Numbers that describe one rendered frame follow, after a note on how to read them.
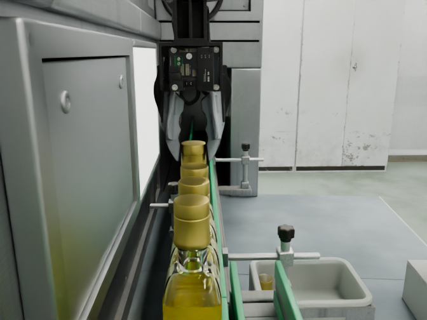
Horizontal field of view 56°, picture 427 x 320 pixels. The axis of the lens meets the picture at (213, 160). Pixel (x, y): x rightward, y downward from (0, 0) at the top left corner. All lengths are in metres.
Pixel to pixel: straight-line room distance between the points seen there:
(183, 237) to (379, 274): 0.82
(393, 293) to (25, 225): 0.88
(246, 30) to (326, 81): 3.01
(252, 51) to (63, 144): 1.12
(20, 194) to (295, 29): 4.07
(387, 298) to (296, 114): 3.47
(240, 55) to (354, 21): 3.10
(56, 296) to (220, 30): 1.19
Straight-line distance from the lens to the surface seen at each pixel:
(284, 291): 0.61
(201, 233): 0.37
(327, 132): 4.50
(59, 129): 0.41
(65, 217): 0.42
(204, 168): 0.47
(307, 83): 4.36
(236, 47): 1.46
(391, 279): 1.12
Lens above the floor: 1.29
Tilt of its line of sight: 15 degrees down
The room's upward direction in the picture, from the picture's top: straight up
